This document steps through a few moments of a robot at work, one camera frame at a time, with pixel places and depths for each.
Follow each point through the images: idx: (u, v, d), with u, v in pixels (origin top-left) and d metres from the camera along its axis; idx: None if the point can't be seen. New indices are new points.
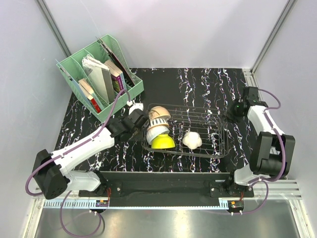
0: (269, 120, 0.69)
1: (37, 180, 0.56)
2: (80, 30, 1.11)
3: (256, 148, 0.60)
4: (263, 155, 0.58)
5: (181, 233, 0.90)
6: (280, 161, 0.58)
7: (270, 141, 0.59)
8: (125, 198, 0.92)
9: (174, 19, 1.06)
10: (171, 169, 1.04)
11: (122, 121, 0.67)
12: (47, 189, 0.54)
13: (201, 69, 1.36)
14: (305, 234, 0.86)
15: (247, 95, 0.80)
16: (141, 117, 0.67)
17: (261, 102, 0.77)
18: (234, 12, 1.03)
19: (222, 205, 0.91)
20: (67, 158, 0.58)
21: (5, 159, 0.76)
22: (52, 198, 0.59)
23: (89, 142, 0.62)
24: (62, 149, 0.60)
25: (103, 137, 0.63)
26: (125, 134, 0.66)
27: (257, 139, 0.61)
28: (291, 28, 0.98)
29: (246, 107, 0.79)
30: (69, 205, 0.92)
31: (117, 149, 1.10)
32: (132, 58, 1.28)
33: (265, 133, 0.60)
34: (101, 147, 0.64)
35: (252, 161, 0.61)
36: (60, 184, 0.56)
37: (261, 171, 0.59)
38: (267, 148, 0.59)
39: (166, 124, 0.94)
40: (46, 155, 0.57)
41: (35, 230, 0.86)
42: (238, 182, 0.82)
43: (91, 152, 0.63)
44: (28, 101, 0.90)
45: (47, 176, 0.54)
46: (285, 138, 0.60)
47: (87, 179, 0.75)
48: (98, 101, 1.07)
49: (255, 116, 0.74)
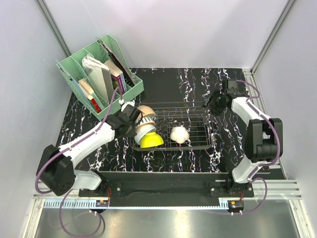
0: (253, 108, 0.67)
1: (46, 175, 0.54)
2: (80, 30, 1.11)
3: (249, 136, 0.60)
4: (257, 142, 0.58)
5: (181, 233, 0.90)
6: (273, 144, 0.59)
7: (261, 127, 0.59)
8: (125, 198, 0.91)
9: (174, 20, 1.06)
10: (171, 168, 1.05)
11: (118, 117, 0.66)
12: (58, 183, 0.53)
13: (201, 69, 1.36)
14: (305, 234, 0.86)
15: (227, 89, 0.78)
16: (135, 110, 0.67)
17: (241, 94, 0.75)
18: (234, 12, 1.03)
19: (222, 205, 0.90)
20: (75, 150, 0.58)
21: (5, 159, 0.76)
22: (60, 193, 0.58)
23: (93, 135, 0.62)
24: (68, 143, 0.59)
25: (106, 130, 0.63)
26: (124, 127, 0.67)
27: (248, 127, 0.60)
28: (291, 29, 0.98)
29: (229, 101, 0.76)
30: (70, 205, 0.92)
31: (117, 149, 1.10)
32: (132, 58, 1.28)
33: (254, 120, 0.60)
34: (104, 139, 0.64)
35: (248, 148, 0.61)
36: (70, 176, 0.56)
37: (258, 156, 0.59)
38: (259, 133, 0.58)
39: (152, 122, 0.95)
40: (54, 150, 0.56)
41: (35, 230, 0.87)
42: (239, 180, 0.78)
43: (96, 145, 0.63)
44: (28, 101, 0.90)
45: (57, 169, 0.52)
46: (273, 121, 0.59)
47: (89, 177, 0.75)
48: (99, 101, 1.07)
49: (238, 107, 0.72)
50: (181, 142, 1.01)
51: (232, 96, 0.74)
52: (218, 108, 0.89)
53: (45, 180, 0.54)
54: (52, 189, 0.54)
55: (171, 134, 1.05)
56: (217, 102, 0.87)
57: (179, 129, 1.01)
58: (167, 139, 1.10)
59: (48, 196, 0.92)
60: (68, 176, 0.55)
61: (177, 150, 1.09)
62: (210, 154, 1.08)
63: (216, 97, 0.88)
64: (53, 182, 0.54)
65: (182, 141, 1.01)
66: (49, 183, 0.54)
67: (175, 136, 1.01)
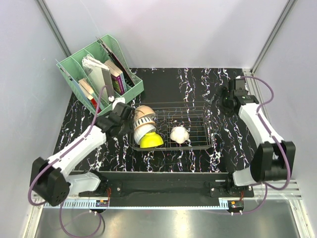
0: (266, 126, 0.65)
1: (38, 188, 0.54)
2: (80, 30, 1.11)
3: (258, 159, 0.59)
4: (266, 166, 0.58)
5: (181, 233, 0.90)
6: (282, 167, 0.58)
7: (272, 151, 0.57)
8: (125, 198, 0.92)
9: (174, 19, 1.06)
10: (171, 169, 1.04)
11: (109, 117, 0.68)
12: (52, 194, 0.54)
13: (201, 69, 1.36)
14: (305, 234, 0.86)
15: (235, 90, 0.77)
16: (126, 107, 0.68)
17: (250, 98, 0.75)
18: (234, 12, 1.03)
19: (222, 205, 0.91)
20: (64, 161, 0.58)
21: (5, 159, 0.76)
22: (57, 203, 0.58)
23: (82, 141, 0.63)
24: (57, 153, 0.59)
25: (95, 134, 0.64)
26: (115, 128, 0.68)
27: (258, 150, 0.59)
28: (291, 29, 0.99)
29: (237, 105, 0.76)
30: (69, 205, 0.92)
31: (117, 149, 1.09)
32: (132, 58, 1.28)
33: (265, 144, 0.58)
34: (95, 143, 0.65)
35: (256, 169, 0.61)
36: (64, 186, 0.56)
37: (267, 179, 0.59)
38: (270, 158, 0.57)
39: (152, 122, 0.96)
40: (42, 163, 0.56)
41: (35, 230, 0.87)
42: (239, 184, 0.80)
43: (87, 150, 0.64)
44: (28, 101, 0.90)
45: (49, 181, 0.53)
46: (286, 146, 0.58)
47: (87, 180, 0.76)
48: (99, 101, 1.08)
49: (247, 117, 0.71)
50: (180, 142, 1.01)
51: (241, 102, 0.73)
52: (227, 110, 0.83)
53: (39, 193, 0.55)
54: (47, 201, 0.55)
55: (171, 134, 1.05)
56: (224, 102, 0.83)
57: (178, 129, 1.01)
58: (168, 139, 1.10)
59: None
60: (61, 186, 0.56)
61: (177, 150, 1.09)
62: (210, 154, 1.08)
63: (224, 96, 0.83)
64: (47, 194, 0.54)
65: (182, 141, 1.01)
66: (43, 195, 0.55)
67: (175, 136, 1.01)
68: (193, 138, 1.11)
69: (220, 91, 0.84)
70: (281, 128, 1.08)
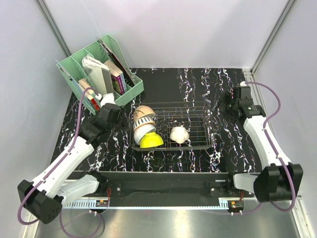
0: (274, 146, 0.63)
1: (30, 208, 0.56)
2: (80, 30, 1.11)
3: (262, 181, 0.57)
4: (271, 189, 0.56)
5: (181, 233, 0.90)
6: (287, 189, 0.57)
7: (279, 175, 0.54)
8: (125, 198, 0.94)
9: (174, 19, 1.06)
10: (171, 169, 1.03)
11: (95, 123, 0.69)
12: (41, 215, 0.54)
13: (201, 69, 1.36)
14: (305, 234, 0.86)
15: (239, 99, 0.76)
16: (112, 111, 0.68)
17: (257, 110, 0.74)
18: (234, 12, 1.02)
19: (222, 205, 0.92)
20: (49, 181, 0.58)
21: (5, 160, 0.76)
22: (52, 219, 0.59)
23: (67, 156, 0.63)
24: (41, 174, 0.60)
25: (79, 147, 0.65)
26: (101, 134, 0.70)
27: (264, 172, 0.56)
28: (291, 28, 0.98)
29: (242, 116, 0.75)
30: (69, 205, 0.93)
31: (117, 149, 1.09)
32: (132, 58, 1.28)
33: (271, 167, 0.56)
34: (82, 155, 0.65)
35: (259, 190, 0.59)
36: (53, 205, 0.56)
37: (270, 200, 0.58)
38: (275, 182, 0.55)
39: (152, 122, 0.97)
40: (27, 186, 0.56)
41: (35, 230, 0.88)
42: (238, 186, 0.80)
43: (74, 164, 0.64)
44: (28, 101, 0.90)
45: (35, 203, 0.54)
46: (292, 170, 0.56)
47: (83, 187, 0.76)
48: (99, 101, 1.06)
49: (252, 132, 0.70)
50: (181, 142, 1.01)
51: (247, 115, 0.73)
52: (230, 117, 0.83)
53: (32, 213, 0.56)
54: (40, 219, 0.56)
55: (171, 134, 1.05)
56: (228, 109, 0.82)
57: (178, 129, 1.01)
58: (168, 139, 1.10)
59: None
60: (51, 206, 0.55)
61: (177, 150, 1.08)
62: (210, 154, 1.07)
63: (228, 104, 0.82)
64: (37, 214, 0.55)
65: (182, 141, 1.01)
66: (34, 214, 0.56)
67: (175, 136, 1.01)
68: (193, 138, 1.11)
69: (224, 97, 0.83)
70: (281, 128, 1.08)
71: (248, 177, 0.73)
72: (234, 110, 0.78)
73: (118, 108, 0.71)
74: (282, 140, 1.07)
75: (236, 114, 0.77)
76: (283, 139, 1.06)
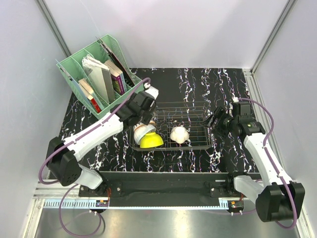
0: (273, 163, 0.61)
1: (52, 167, 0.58)
2: (80, 30, 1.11)
3: (263, 200, 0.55)
4: (273, 209, 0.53)
5: (181, 233, 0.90)
6: (290, 208, 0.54)
7: (280, 194, 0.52)
8: (125, 198, 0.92)
9: (174, 19, 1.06)
10: (171, 168, 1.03)
11: (129, 106, 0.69)
12: (64, 175, 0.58)
13: (201, 69, 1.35)
14: (305, 234, 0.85)
15: (239, 115, 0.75)
16: (146, 99, 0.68)
17: (257, 127, 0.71)
18: (234, 12, 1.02)
19: (222, 205, 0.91)
20: (79, 144, 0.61)
21: (6, 160, 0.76)
22: (67, 183, 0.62)
23: (99, 127, 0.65)
24: (73, 136, 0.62)
25: (112, 121, 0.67)
26: (133, 118, 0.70)
27: (265, 191, 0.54)
28: (291, 28, 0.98)
29: (242, 133, 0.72)
30: (70, 205, 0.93)
31: (117, 149, 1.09)
32: (132, 58, 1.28)
33: (272, 185, 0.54)
34: (112, 131, 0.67)
35: (260, 208, 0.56)
36: (74, 169, 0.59)
37: (272, 221, 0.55)
38: (277, 201, 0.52)
39: (152, 122, 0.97)
40: (58, 143, 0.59)
41: (35, 230, 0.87)
42: (238, 189, 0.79)
43: (102, 137, 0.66)
44: (28, 101, 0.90)
45: (62, 161, 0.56)
46: (294, 189, 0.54)
47: (91, 176, 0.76)
48: (99, 101, 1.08)
49: (253, 149, 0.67)
50: (181, 142, 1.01)
51: (246, 132, 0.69)
52: (225, 131, 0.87)
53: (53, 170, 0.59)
54: (59, 180, 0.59)
55: (171, 134, 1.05)
56: (224, 124, 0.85)
57: (178, 129, 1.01)
58: (168, 139, 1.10)
59: (48, 196, 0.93)
60: (73, 169, 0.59)
61: (177, 150, 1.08)
62: (210, 154, 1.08)
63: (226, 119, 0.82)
64: (59, 173, 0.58)
65: (182, 141, 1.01)
66: (56, 173, 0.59)
67: (175, 136, 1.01)
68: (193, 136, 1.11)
69: (218, 113, 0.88)
70: (281, 127, 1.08)
71: (250, 184, 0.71)
72: (234, 128, 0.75)
73: (153, 97, 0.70)
74: (282, 139, 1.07)
75: (236, 131, 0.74)
76: (283, 139, 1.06)
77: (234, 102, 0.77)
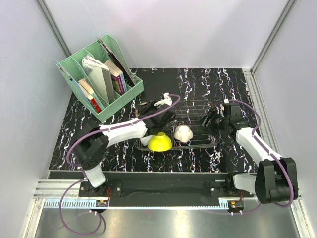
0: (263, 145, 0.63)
1: (79, 148, 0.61)
2: (80, 30, 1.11)
3: (260, 179, 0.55)
4: (269, 186, 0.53)
5: (181, 233, 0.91)
6: (287, 186, 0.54)
7: (273, 169, 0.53)
8: (125, 198, 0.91)
9: (173, 20, 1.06)
10: (171, 169, 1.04)
11: (152, 119, 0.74)
12: (90, 157, 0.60)
13: (201, 69, 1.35)
14: (305, 234, 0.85)
15: (230, 115, 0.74)
16: (167, 112, 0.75)
17: (245, 124, 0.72)
18: (234, 12, 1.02)
19: (222, 205, 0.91)
20: (112, 133, 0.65)
21: (5, 160, 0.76)
22: (86, 168, 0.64)
23: (129, 126, 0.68)
24: (109, 125, 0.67)
25: (140, 125, 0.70)
26: (154, 129, 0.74)
27: (259, 169, 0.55)
28: (291, 28, 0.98)
29: (233, 132, 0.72)
30: (71, 205, 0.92)
31: (117, 149, 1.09)
32: (132, 58, 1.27)
33: (265, 161, 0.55)
34: (137, 134, 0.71)
35: (260, 193, 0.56)
36: (99, 155, 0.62)
37: (272, 202, 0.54)
38: (271, 176, 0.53)
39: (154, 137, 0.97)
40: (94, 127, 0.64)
41: (35, 230, 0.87)
42: (238, 186, 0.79)
43: (128, 136, 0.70)
44: (28, 101, 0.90)
45: (94, 144, 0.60)
46: (286, 163, 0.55)
47: (96, 173, 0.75)
48: (99, 101, 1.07)
49: (245, 141, 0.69)
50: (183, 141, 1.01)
51: (237, 128, 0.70)
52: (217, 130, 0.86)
53: (78, 152, 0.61)
54: (81, 162, 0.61)
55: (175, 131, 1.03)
56: (216, 124, 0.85)
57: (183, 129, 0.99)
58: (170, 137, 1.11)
59: (48, 196, 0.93)
60: (97, 155, 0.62)
61: (177, 150, 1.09)
62: (210, 154, 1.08)
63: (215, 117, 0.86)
64: (83, 155, 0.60)
65: (185, 139, 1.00)
66: (80, 155, 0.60)
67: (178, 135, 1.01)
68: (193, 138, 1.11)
69: (210, 114, 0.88)
70: (281, 127, 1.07)
71: (250, 176, 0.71)
72: (225, 127, 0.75)
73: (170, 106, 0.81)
74: (281, 139, 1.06)
75: (227, 131, 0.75)
76: (283, 139, 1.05)
77: (225, 103, 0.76)
